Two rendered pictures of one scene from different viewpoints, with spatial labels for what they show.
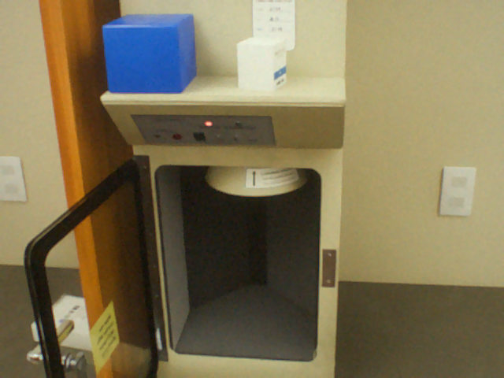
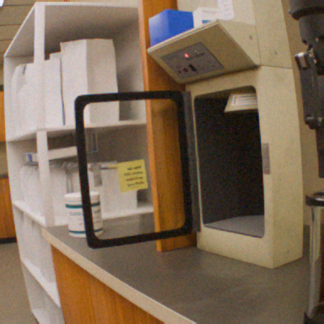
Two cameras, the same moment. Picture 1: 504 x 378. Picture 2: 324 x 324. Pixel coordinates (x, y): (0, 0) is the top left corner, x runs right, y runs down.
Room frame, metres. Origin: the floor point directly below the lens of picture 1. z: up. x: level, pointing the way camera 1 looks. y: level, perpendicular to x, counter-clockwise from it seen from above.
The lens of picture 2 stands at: (0.16, -0.70, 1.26)
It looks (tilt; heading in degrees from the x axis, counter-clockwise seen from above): 3 degrees down; 53
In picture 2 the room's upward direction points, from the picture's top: 4 degrees counter-clockwise
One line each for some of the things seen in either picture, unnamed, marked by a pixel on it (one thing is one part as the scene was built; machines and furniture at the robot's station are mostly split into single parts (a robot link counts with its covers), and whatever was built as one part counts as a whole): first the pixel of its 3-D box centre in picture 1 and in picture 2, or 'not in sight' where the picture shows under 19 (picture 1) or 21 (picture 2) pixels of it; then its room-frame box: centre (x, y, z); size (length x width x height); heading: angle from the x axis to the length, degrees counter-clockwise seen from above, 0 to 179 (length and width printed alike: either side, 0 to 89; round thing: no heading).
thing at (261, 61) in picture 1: (261, 63); (207, 20); (0.86, -0.02, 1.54); 0.05 x 0.05 x 0.06; 68
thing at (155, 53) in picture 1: (152, 52); (174, 29); (0.88, 0.13, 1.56); 0.10 x 0.10 x 0.09; 82
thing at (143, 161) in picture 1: (150, 268); (191, 162); (0.93, 0.17, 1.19); 0.03 x 0.02 x 0.39; 82
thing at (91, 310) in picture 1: (105, 322); (135, 168); (0.78, 0.22, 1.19); 0.30 x 0.01 x 0.40; 165
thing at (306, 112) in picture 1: (227, 120); (198, 55); (0.86, 0.03, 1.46); 0.32 x 0.11 x 0.10; 82
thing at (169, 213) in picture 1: (249, 234); (261, 157); (1.04, 0.01, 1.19); 0.26 x 0.24 x 0.35; 82
